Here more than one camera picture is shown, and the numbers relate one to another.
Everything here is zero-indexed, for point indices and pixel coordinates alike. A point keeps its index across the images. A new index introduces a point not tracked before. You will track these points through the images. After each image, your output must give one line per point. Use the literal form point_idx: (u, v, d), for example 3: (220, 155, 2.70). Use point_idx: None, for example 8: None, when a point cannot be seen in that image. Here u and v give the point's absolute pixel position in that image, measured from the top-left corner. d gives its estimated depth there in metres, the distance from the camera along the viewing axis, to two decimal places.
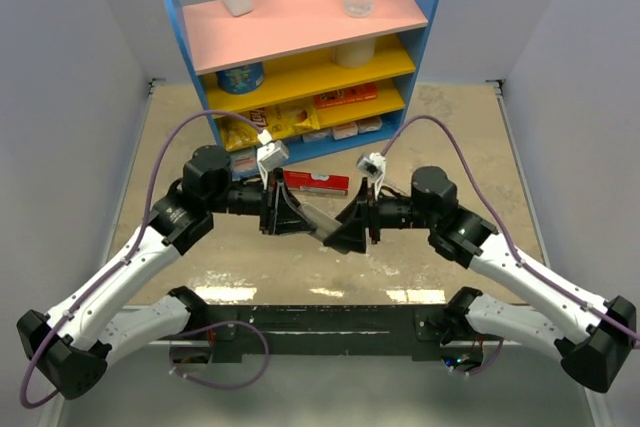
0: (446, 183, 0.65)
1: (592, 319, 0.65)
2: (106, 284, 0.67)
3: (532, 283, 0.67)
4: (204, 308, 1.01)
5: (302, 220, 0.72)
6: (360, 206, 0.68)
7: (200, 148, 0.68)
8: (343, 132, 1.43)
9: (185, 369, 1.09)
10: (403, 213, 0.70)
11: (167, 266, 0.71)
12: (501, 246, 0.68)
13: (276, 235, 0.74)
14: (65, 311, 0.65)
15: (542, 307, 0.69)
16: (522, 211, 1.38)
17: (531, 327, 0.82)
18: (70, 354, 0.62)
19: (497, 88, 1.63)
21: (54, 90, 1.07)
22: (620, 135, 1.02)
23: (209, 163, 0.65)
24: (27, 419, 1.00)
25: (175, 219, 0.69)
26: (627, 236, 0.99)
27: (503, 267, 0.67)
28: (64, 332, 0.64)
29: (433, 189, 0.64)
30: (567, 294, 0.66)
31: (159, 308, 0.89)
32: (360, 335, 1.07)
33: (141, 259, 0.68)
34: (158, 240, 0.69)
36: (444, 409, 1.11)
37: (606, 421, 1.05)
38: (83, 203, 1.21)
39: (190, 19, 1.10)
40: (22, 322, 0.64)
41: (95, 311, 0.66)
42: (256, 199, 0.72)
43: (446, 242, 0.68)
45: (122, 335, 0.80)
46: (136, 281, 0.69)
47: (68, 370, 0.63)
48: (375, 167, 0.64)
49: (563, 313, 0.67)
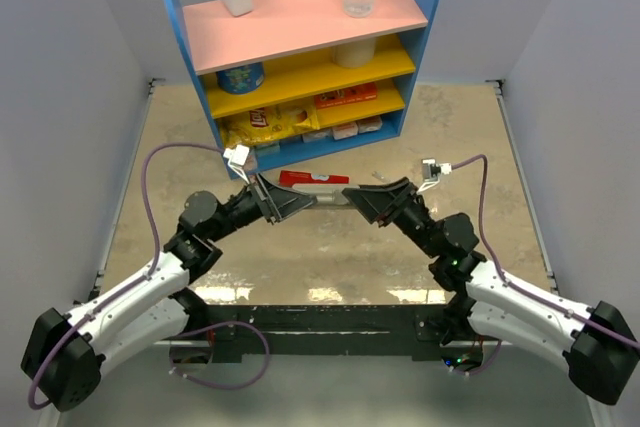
0: (471, 236, 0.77)
1: (576, 324, 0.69)
2: (128, 293, 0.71)
3: (518, 299, 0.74)
4: (203, 308, 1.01)
5: (298, 195, 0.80)
6: (406, 187, 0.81)
7: (190, 198, 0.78)
8: (343, 133, 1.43)
9: (185, 369, 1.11)
10: (420, 224, 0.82)
11: (174, 290, 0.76)
12: (489, 272, 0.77)
13: (281, 218, 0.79)
14: (88, 311, 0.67)
15: (533, 320, 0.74)
16: (522, 211, 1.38)
17: (538, 337, 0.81)
18: (87, 351, 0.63)
19: (497, 88, 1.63)
21: (54, 90, 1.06)
22: (620, 135, 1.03)
23: (201, 211, 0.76)
24: (27, 419, 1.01)
25: (191, 251, 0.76)
26: (627, 236, 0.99)
27: (491, 289, 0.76)
28: (84, 331, 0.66)
29: (461, 243, 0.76)
30: (548, 304, 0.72)
31: (157, 312, 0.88)
32: (360, 335, 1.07)
33: (160, 278, 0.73)
34: (176, 264, 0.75)
36: (444, 409, 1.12)
37: (605, 421, 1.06)
38: (84, 203, 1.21)
39: (190, 19, 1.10)
40: (41, 319, 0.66)
41: (115, 315, 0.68)
42: (252, 206, 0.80)
43: (447, 278, 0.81)
45: (117, 345, 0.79)
46: (153, 296, 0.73)
47: (79, 370, 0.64)
48: (437, 170, 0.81)
49: (549, 322, 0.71)
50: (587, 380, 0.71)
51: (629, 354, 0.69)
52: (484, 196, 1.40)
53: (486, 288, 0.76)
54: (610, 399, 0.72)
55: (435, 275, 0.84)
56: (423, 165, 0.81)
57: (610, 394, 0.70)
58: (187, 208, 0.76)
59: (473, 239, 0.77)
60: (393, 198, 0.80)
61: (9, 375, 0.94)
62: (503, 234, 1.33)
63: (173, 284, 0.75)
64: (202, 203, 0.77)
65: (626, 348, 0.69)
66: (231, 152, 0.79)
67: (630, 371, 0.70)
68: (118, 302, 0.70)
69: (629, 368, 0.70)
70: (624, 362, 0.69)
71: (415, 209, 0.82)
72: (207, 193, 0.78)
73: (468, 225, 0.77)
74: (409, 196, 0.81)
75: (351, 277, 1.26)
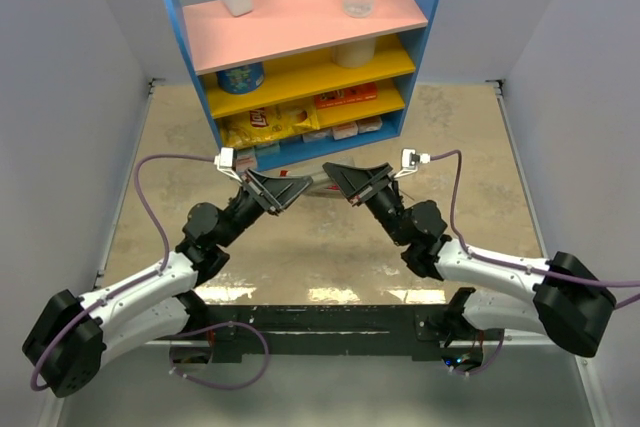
0: (439, 221, 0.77)
1: (537, 278, 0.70)
2: (140, 285, 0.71)
3: (482, 267, 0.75)
4: (203, 309, 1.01)
5: (294, 180, 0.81)
6: (384, 169, 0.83)
7: (192, 208, 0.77)
8: (343, 132, 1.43)
9: (185, 369, 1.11)
10: (392, 209, 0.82)
11: (178, 290, 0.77)
12: (454, 247, 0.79)
13: (282, 207, 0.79)
14: (101, 296, 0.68)
15: (500, 284, 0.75)
16: (523, 211, 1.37)
17: (518, 309, 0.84)
18: (97, 334, 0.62)
19: (497, 88, 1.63)
21: (54, 90, 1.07)
22: (620, 136, 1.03)
23: (204, 221, 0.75)
24: (28, 418, 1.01)
25: (198, 257, 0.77)
26: (627, 237, 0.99)
27: (458, 263, 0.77)
28: (95, 315, 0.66)
29: (430, 230, 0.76)
30: (508, 265, 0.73)
31: (158, 309, 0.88)
32: (360, 335, 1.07)
33: (171, 276, 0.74)
34: (185, 264, 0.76)
36: (444, 409, 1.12)
37: (605, 421, 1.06)
38: (84, 203, 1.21)
39: (190, 19, 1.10)
40: (55, 299, 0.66)
41: (126, 304, 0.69)
42: (252, 204, 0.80)
43: (420, 264, 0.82)
45: (118, 336, 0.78)
46: (160, 292, 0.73)
47: (86, 353, 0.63)
48: (418, 159, 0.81)
49: (513, 283, 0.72)
50: (563, 336, 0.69)
51: (599, 300, 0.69)
52: (484, 196, 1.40)
53: (451, 263, 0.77)
54: (591, 352, 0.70)
55: (407, 261, 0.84)
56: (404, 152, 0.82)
57: (589, 345, 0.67)
58: (190, 220, 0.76)
59: (442, 226, 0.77)
60: (369, 178, 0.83)
61: (9, 374, 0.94)
62: (504, 234, 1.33)
63: (180, 283, 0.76)
64: (205, 213, 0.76)
65: (593, 294, 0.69)
66: (220, 158, 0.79)
67: (606, 319, 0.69)
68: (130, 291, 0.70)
69: (603, 315, 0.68)
70: (597, 310, 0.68)
71: (390, 195, 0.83)
72: (208, 205, 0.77)
73: (438, 213, 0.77)
74: (384, 180, 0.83)
75: (351, 277, 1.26)
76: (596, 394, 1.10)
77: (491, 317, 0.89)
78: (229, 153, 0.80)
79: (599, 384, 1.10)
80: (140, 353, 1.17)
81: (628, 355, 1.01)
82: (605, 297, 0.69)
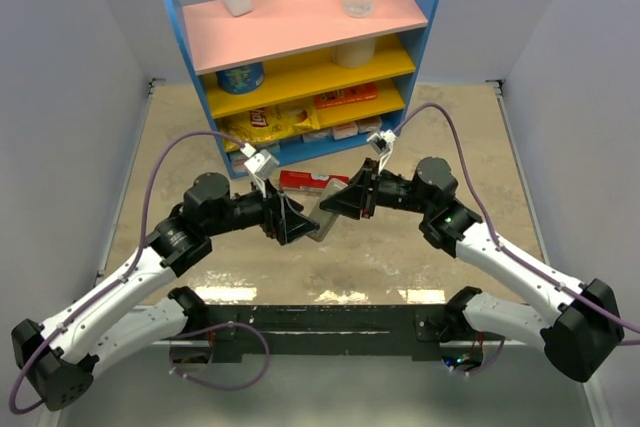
0: (448, 175, 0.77)
1: (565, 298, 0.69)
2: (103, 299, 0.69)
3: (510, 266, 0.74)
4: (203, 309, 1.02)
5: (307, 222, 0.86)
6: (365, 173, 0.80)
7: (201, 176, 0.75)
8: (343, 132, 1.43)
9: (185, 369, 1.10)
10: (402, 193, 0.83)
11: (159, 287, 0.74)
12: (483, 234, 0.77)
13: (288, 242, 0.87)
14: (59, 324, 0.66)
15: (521, 290, 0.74)
16: (523, 211, 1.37)
17: (521, 319, 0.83)
18: (59, 366, 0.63)
19: (497, 88, 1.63)
21: (55, 90, 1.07)
22: (620, 135, 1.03)
23: (207, 192, 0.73)
24: (27, 419, 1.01)
25: (175, 242, 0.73)
26: (627, 236, 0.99)
27: (482, 250, 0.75)
28: (56, 345, 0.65)
29: (436, 182, 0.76)
30: (540, 274, 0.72)
31: (155, 313, 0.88)
32: (360, 336, 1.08)
33: (138, 279, 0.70)
34: (156, 261, 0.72)
36: (444, 410, 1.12)
37: (605, 421, 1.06)
38: (84, 204, 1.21)
39: (190, 19, 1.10)
40: (17, 330, 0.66)
41: (89, 325, 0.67)
42: (257, 210, 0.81)
43: (435, 231, 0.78)
45: (111, 346, 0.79)
46: (132, 298, 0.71)
47: (57, 381, 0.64)
48: (384, 142, 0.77)
49: (537, 293, 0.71)
50: (564, 353, 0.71)
51: (611, 335, 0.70)
52: (484, 196, 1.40)
53: (478, 249, 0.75)
54: (581, 375, 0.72)
55: (423, 230, 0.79)
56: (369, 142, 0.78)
57: (584, 370, 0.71)
58: (196, 186, 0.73)
59: (450, 178, 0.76)
60: (362, 186, 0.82)
61: (10, 375, 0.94)
62: (504, 234, 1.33)
63: (154, 283, 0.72)
64: (211, 185, 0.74)
65: (610, 329, 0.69)
66: (259, 158, 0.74)
67: (608, 352, 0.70)
68: (91, 310, 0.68)
69: (609, 348, 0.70)
70: (605, 342, 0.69)
71: (388, 181, 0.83)
72: (219, 176, 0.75)
73: (446, 168, 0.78)
74: (373, 180, 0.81)
75: (351, 277, 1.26)
76: (595, 394, 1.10)
77: (492, 321, 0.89)
78: (271, 164, 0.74)
79: (599, 384, 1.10)
80: (140, 353, 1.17)
81: (628, 355, 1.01)
82: (618, 333, 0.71)
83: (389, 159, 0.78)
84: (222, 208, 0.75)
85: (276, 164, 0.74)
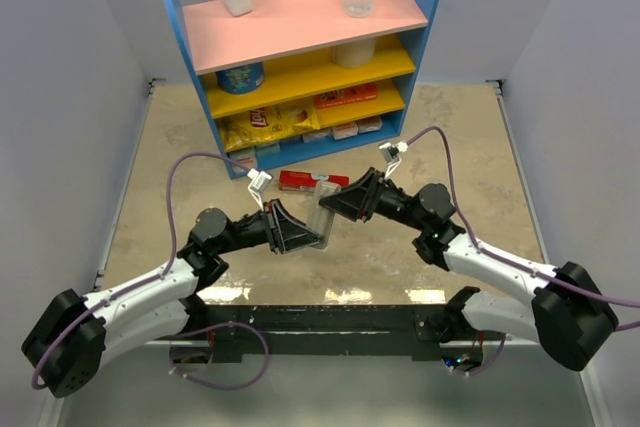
0: (446, 204, 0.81)
1: (540, 282, 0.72)
2: (143, 287, 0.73)
3: (489, 263, 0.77)
4: (203, 308, 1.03)
5: (307, 232, 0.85)
6: (373, 176, 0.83)
7: (201, 213, 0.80)
8: (343, 132, 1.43)
9: (185, 369, 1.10)
10: (400, 205, 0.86)
11: (178, 294, 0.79)
12: (465, 242, 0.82)
13: (286, 251, 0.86)
14: (105, 297, 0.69)
15: (504, 284, 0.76)
16: (523, 210, 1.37)
17: (517, 313, 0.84)
18: (99, 334, 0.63)
19: (496, 88, 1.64)
21: (55, 90, 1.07)
22: (619, 134, 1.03)
23: (209, 229, 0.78)
24: (27, 419, 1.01)
25: (199, 263, 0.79)
26: (627, 237, 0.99)
27: (465, 255, 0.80)
28: (99, 314, 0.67)
29: (436, 210, 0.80)
30: (516, 265, 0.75)
31: (158, 309, 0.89)
32: (360, 335, 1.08)
33: (172, 280, 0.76)
34: (186, 269, 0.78)
36: (444, 409, 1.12)
37: (605, 421, 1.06)
38: (84, 204, 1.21)
39: (190, 19, 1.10)
40: (60, 297, 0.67)
41: (129, 306, 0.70)
42: (260, 229, 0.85)
43: (427, 248, 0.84)
45: (118, 337, 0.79)
46: (162, 296, 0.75)
47: (88, 353, 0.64)
48: (396, 151, 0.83)
49: (515, 283, 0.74)
50: (556, 344, 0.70)
51: (600, 318, 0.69)
52: (484, 196, 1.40)
53: (461, 254, 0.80)
54: (578, 364, 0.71)
55: (417, 246, 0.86)
56: (381, 150, 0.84)
57: (582, 360, 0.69)
58: (198, 223, 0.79)
59: (449, 208, 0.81)
60: (366, 190, 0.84)
61: (10, 374, 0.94)
62: (504, 234, 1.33)
63: (181, 288, 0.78)
64: (213, 220, 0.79)
65: (597, 312, 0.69)
66: (255, 175, 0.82)
67: (603, 338, 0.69)
68: (132, 293, 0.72)
69: (603, 333, 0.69)
70: (596, 326, 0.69)
71: (390, 191, 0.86)
72: (218, 210, 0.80)
73: (445, 196, 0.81)
74: (380, 184, 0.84)
75: (351, 277, 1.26)
76: (595, 394, 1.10)
77: (489, 318, 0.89)
78: (262, 178, 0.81)
79: (599, 384, 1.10)
80: (140, 353, 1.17)
81: (628, 355, 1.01)
82: (610, 317, 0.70)
83: (395, 169, 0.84)
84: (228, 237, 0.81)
85: (269, 178, 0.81)
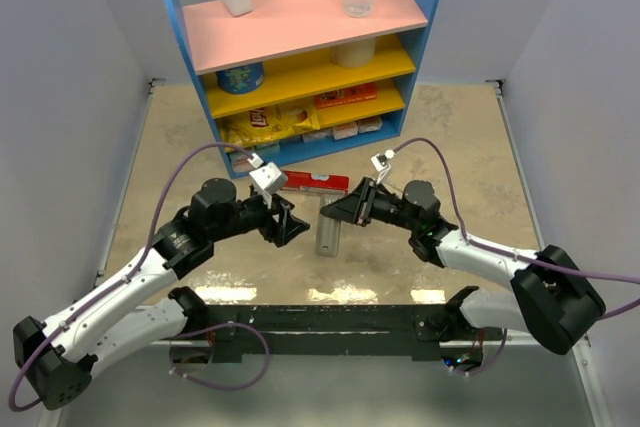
0: (430, 194, 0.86)
1: (521, 264, 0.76)
2: (106, 300, 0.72)
3: (475, 253, 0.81)
4: (203, 309, 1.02)
5: (301, 224, 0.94)
6: (365, 182, 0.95)
7: (209, 181, 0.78)
8: (343, 132, 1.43)
9: (185, 369, 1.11)
10: (393, 208, 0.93)
11: (158, 289, 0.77)
12: (456, 236, 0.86)
13: (284, 244, 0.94)
14: (61, 322, 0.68)
15: (492, 271, 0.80)
16: (523, 210, 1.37)
17: (506, 303, 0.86)
18: (60, 364, 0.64)
19: (497, 88, 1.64)
21: (54, 90, 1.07)
22: (620, 134, 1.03)
23: (214, 196, 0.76)
24: (27, 420, 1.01)
25: (177, 245, 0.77)
26: (626, 236, 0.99)
27: (455, 247, 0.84)
28: (57, 342, 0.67)
29: (420, 202, 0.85)
30: (499, 251, 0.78)
31: (155, 313, 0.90)
32: (360, 335, 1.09)
33: (141, 280, 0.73)
34: (158, 264, 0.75)
36: (444, 410, 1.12)
37: (605, 421, 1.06)
38: (85, 204, 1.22)
39: (190, 19, 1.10)
40: (19, 327, 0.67)
41: (90, 325, 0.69)
42: (257, 214, 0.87)
43: (422, 245, 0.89)
45: (111, 345, 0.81)
46: (133, 300, 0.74)
47: (57, 379, 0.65)
48: (387, 157, 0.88)
49: (499, 267, 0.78)
50: (539, 329, 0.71)
51: (583, 300, 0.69)
52: (484, 196, 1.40)
53: (451, 247, 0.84)
54: (565, 351, 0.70)
55: (412, 244, 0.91)
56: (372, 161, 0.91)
57: (566, 344, 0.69)
58: (203, 191, 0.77)
59: (433, 200, 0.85)
60: (359, 196, 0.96)
61: (9, 376, 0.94)
62: (504, 234, 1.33)
63: (154, 286, 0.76)
64: (218, 190, 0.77)
65: (580, 294, 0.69)
66: (269, 172, 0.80)
67: (588, 321, 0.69)
68: (92, 311, 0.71)
69: (587, 316, 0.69)
70: (579, 308, 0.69)
71: (383, 198, 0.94)
72: (227, 182, 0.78)
73: (429, 188, 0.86)
74: (371, 189, 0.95)
75: (351, 277, 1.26)
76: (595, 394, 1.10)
77: (487, 312, 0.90)
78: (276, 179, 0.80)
79: (599, 383, 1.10)
80: (140, 353, 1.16)
81: (628, 355, 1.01)
82: (596, 302, 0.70)
83: (386, 174, 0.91)
84: (225, 214, 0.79)
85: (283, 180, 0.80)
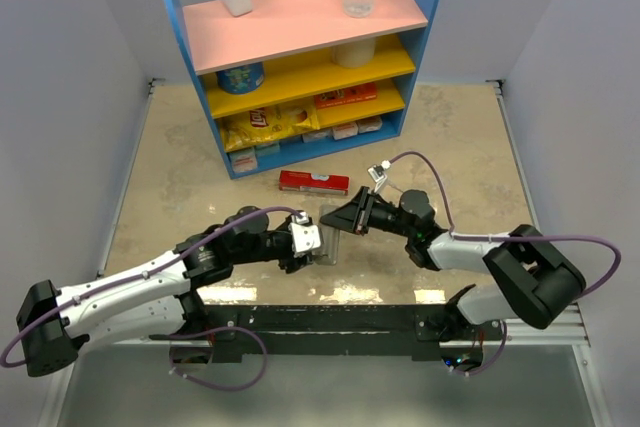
0: (424, 203, 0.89)
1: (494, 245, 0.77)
2: (121, 287, 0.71)
3: (457, 244, 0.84)
4: (202, 316, 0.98)
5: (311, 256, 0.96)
6: (363, 191, 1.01)
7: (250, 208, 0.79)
8: (343, 132, 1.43)
9: (185, 369, 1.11)
10: (389, 216, 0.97)
11: (166, 294, 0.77)
12: (446, 235, 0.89)
13: (290, 273, 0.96)
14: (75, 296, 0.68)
15: (473, 258, 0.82)
16: (523, 211, 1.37)
17: (494, 290, 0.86)
18: (60, 335, 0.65)
19: (496, 88, 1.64)
21: (55, 89, 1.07)
22: (619, 134, 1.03)
23: (248, 225, 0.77)
24: (27, 420, 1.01)
25: (200, 260, 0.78)
26: (625, 236, 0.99)
27: (443, 244, 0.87)
28: (64, 314, 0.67)
29: (415, 210, 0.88)
30: (476, 236, 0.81)
31: (156, 308, 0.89)
32: (360, 335, 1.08)
33: (157, 281, 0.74)
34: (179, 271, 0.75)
36: (444, 410, 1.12)
37: (605, 421, 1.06)
38: (85, 204, 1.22)
39: (190, 19, 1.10)
40: (35, 288, 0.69)
41: (99, 307, 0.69)
42: (279, 249, 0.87)
43: (418, 252, 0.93)
45: (105, 329, 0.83)
46: (144, 295, 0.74)
47: (53, 349, 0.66)
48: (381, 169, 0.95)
49: (475, 251, 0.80)
50: (522, 307, 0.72)
51: (559, 272, 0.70)
52: (484, 196, 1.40)
53: (440, 246, 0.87)
54: (546, 325, 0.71)
55: (410, 250, 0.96)
56: (369, 172, 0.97)
57: (546, 318, 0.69)
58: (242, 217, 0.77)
59: (428, 208, 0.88)
60: (358, 204, 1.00)
61: (9, 375, 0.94)
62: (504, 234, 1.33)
63: (166, 289, 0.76)
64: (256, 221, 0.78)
65: (556, 266, 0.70)
66: (308, 235, 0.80)
67: (568, 293, 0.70)
68: (106, 293, 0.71)
69: (565, 287, 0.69)
70: (556, 280, 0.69)
71: (380, 207, 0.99)
72: (264, 217, 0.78)
73: (423, 197, 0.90)
74: (369, 198, 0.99)
75: (351, 276, 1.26)
76: (596, 394, 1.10)
77: (480, 304, 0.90)
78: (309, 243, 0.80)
79: (599, 383, 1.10)
80: (140, 353, 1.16)
81: (628, 355, 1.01)
82: (574, 274, 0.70)
83: (384, 184, 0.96)
84: (251, 244, 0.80)
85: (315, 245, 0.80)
